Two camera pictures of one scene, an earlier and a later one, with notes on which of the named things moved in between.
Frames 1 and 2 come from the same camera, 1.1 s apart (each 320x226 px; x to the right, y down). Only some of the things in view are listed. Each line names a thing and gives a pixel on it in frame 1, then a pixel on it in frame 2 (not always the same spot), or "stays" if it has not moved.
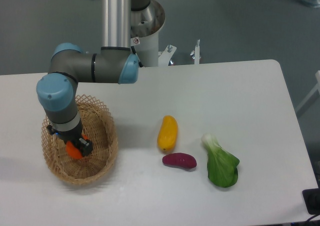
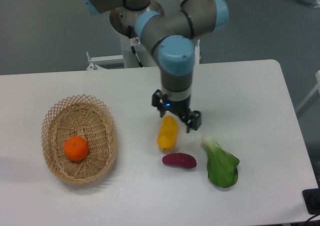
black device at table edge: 311,197 stays
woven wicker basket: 97,123 stays
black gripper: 85,146 → 192,120
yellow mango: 167,133 stays
